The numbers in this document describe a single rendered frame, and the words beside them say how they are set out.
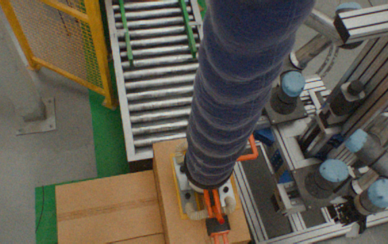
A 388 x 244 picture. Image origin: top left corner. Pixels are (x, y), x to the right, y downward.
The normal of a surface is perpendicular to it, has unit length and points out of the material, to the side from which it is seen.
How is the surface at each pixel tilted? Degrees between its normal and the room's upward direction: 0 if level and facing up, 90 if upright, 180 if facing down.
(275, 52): 76
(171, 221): 0
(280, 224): 0
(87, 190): 0
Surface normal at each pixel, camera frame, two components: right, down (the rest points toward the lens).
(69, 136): 0.08, -0.46
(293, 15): 0.37, 0.77
